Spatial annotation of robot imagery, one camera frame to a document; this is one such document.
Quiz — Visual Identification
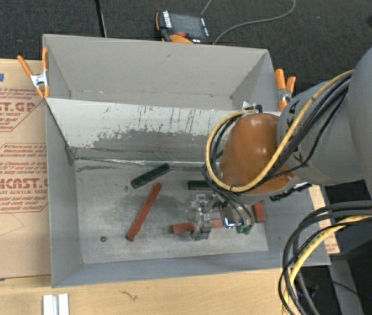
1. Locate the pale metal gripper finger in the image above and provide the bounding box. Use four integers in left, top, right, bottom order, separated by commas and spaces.
186, 193, 218, 221
190, 213, 214, 242

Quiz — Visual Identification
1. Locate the red-brown flat block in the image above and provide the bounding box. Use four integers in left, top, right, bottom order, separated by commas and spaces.
252, 202, 267, 224
125, 182, 163, 242
169, 219, 226, 235

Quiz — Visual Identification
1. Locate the dark green flat block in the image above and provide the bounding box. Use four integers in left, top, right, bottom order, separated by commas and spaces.
130, 162, 171, 190
187, 180, 213, 191

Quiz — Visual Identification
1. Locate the grey metal bin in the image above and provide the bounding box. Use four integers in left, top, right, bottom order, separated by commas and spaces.
42, 33, 331, 289

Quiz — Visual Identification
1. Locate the brown cardboard board red print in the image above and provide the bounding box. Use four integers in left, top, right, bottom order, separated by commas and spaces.
0, 56, 52, 284

